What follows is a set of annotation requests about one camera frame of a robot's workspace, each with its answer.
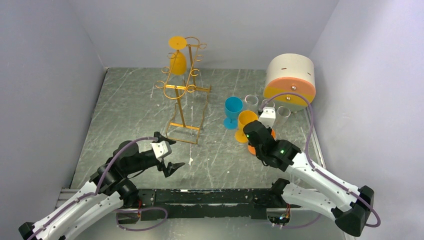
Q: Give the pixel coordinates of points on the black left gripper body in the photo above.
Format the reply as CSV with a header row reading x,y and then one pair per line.
x,y
149,161

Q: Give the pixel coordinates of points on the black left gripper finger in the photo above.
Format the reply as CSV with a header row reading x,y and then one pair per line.
x,y
160,138
171,168

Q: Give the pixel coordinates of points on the gold wire glass rack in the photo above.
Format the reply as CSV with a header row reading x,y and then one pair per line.
x,y
175,87

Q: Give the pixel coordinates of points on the blue wine glass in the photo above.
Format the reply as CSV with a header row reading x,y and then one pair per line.
x,y
233,106

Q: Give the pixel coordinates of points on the orange wine glass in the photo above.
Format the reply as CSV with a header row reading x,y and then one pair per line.
x,y
252,150

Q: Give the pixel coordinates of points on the yellow wine glass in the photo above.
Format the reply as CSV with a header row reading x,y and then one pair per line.
x,y
177,60
245,117

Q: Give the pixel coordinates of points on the clear wine glass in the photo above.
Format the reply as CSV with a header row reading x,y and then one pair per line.
x,y
282,114
250,103
269,104

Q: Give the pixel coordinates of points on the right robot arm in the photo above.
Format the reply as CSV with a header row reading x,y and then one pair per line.
x,y
348,205

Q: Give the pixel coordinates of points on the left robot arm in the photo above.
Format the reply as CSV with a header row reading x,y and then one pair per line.
x,y
108,189

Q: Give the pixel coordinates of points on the round beige drawer cabinet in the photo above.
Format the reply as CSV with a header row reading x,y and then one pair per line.
x,y
290,72

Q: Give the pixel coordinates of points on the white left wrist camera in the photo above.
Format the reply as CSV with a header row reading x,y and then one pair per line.
x,y
161,149

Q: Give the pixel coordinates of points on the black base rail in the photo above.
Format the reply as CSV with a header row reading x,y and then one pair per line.
x,y
254,203

